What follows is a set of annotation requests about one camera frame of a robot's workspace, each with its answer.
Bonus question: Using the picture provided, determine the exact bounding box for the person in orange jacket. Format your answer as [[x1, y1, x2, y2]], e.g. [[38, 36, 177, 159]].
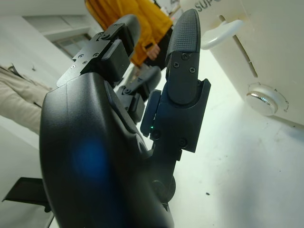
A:
[[84, 0, 175, 72]]

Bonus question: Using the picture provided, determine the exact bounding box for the white two-slot toaster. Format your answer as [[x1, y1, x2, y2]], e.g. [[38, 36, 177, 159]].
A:
[[193, 0, 304, 129]]

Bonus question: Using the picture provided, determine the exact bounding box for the window with dark frame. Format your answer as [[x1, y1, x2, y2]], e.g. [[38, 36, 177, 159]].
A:
[[51, 33, 92, 59]]

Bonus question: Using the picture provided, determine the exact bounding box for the person in beige clothes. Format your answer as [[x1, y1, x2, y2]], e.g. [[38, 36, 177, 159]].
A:
[[0, 63, 54, 135]]

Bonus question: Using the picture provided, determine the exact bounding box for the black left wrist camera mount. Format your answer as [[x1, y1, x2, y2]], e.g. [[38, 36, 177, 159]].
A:
[[1, 177, 52, 212]]

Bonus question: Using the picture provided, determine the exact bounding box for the white toaster lever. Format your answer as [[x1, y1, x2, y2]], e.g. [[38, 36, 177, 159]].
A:
[[201, 19, 243, 50]]

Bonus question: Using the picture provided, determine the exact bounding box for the silver toaster dial knob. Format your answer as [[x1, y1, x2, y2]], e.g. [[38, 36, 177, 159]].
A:
[[245, 82, 290, 117]]

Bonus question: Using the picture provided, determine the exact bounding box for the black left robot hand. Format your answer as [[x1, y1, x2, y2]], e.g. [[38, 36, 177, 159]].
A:
[[39, 9, 211, 228]]

